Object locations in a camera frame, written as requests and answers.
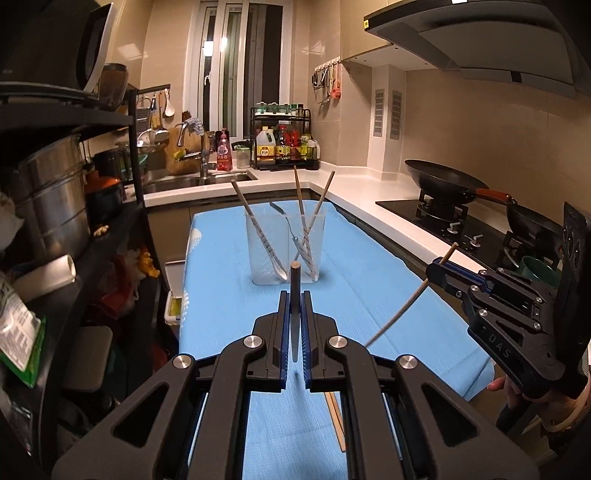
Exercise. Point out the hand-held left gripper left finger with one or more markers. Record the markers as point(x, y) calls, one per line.
point(282, 350)

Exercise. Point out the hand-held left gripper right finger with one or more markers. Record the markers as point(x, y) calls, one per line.
point(307, 350)

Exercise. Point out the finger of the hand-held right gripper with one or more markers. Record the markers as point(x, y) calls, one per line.
point(457, 277)

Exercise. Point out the pile of chopsticks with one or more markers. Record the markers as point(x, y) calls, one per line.
point(336, 415)

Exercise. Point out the clear plastic utensil holder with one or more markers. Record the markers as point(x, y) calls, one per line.
point(282, 263)

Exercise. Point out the person's right hand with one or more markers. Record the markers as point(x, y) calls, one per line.
point(554, 410)

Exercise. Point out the green cup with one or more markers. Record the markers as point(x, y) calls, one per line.
point(538, 272)

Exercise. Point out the blue table cloth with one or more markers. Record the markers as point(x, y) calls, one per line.
point(221, 295)

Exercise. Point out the black gas stove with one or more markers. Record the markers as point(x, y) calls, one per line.
point(406, 210)

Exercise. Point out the black wok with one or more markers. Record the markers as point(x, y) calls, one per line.
point(438, 182)

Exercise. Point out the white trash bin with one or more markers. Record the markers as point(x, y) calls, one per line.
point(174, 295)

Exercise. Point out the yellow toy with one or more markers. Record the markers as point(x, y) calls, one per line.
point(150, 265)

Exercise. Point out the black shelf rack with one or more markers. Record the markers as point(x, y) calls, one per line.
point(138, 230)

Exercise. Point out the steel kitchen sink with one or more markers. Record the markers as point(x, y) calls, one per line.
point(184, 182)

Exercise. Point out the small glass jar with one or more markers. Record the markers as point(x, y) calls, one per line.
point(243, 158)

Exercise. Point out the white oil jug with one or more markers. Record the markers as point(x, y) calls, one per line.
point(265, 150)

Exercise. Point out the pink dish soap bottle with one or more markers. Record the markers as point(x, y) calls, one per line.
point(224, 154)

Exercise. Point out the row of sauce bottles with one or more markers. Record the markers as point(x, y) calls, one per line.
point(295, 145)

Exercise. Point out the chrome faucet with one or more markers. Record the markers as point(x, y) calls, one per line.
point(203, 157)

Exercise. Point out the wooden cutting board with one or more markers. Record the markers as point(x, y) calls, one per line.
point(178, 164)

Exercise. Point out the ginger piece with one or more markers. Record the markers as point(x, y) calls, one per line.
point(100, 230)

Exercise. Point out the black spice rack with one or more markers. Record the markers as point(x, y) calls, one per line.
point(253, 134)

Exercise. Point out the hanging orange peeler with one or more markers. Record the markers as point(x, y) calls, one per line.
point(337, 87)

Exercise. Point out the hanging kitchen scissors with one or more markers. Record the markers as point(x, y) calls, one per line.
point(323, 85)

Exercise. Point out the grey range hood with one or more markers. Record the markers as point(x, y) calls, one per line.
point(485, 41)

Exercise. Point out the black pot orange lid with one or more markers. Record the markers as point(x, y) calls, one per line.
point(104, 194)

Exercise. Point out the row of spice jars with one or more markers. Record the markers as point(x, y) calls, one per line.
point(279, 109)

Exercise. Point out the blue dish cloth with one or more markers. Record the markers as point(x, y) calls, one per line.
point(195, 125)

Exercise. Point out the white paper roll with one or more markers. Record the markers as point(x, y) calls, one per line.
point(44, 277)

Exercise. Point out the black electric kettle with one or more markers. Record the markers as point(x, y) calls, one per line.
point(107, 164)

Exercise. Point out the green printed packet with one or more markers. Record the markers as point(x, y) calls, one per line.
point(18, 332)

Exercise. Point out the hanging white ladle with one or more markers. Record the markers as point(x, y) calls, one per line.
point(169, 108)

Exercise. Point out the hanging metal grater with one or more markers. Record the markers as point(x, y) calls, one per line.
point(144, 111)

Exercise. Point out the large steel steamer pot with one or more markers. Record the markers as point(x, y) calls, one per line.
point(51, 198)

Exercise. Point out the white framed window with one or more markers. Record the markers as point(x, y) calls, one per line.
point(240, 64)

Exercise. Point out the blender jar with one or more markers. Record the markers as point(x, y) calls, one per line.
point(114, 85)

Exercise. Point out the black microwave oven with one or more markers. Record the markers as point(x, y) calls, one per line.
point(46, 41)

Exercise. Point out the grey wall vent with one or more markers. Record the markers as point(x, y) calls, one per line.
point(396, 114)
point(378, 113)

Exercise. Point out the beige wall cabinet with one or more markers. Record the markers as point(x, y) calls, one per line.
point(364, 32)

